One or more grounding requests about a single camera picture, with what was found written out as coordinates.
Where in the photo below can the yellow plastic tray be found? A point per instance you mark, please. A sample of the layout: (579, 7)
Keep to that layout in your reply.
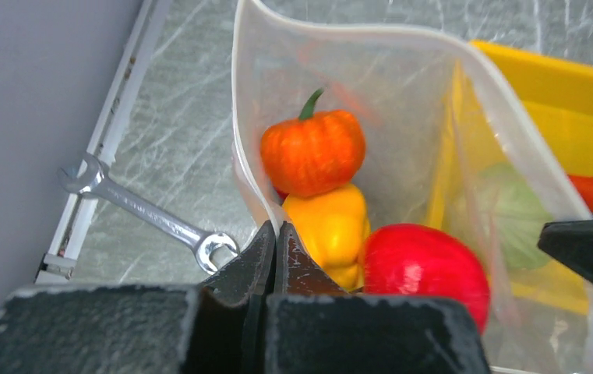
(548, 118)

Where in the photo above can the clear dotted zip top bag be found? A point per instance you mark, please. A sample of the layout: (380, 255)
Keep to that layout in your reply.
(395, 79)

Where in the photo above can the red toy tomato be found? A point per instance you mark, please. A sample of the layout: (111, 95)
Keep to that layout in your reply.
(411, 259)

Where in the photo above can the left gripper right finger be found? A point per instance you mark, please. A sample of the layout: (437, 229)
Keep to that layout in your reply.
(312, 326)

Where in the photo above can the green toy cabbage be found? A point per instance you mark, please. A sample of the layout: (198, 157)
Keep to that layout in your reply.
(506, 206)

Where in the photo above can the yellow bell pepper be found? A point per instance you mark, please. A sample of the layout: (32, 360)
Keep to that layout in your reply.
(333, 228)

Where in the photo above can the orange toy pumpkin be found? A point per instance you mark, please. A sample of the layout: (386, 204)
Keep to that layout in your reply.
(313, 153)

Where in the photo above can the aluminium side rail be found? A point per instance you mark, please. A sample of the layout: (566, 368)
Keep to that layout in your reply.
(60, 260)

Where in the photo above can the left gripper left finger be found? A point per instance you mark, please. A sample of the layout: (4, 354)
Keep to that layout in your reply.
(211, 327)

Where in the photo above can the red bell pepper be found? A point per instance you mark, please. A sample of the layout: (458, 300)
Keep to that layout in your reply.
(282, 195)

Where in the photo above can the silver combination wrench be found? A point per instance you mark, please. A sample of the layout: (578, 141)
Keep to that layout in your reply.
(95, 183)

